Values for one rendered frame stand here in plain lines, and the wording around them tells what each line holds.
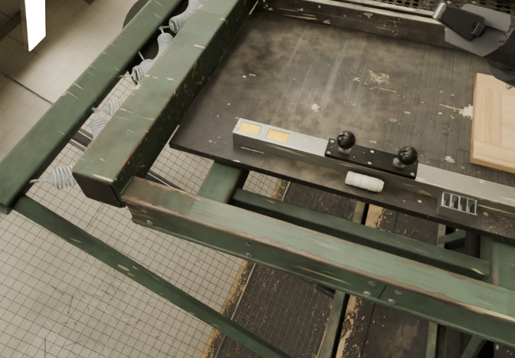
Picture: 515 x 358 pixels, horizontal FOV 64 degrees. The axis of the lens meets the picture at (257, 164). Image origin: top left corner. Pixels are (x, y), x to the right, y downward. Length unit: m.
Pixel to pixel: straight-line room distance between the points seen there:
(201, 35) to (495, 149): 0.78
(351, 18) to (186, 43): 0.51
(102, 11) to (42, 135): 5.42
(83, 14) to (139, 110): 5.76
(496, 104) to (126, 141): 0.91
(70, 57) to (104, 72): 4.69
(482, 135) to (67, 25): 5.98
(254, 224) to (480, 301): 0.42
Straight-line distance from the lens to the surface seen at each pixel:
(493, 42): 0.61
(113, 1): 6.92
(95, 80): 1.57
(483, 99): 1.21
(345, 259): 0.79
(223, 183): 0.97
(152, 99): 0.99
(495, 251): 1.01
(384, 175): 0.94
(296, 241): 0.79
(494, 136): 1.13
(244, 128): 0.97
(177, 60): 1.08
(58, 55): 6.29
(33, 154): 1.42
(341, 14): 1.34
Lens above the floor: 1.84
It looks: 13 degrees down
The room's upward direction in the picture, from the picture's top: 57 degrees counter-clockwise
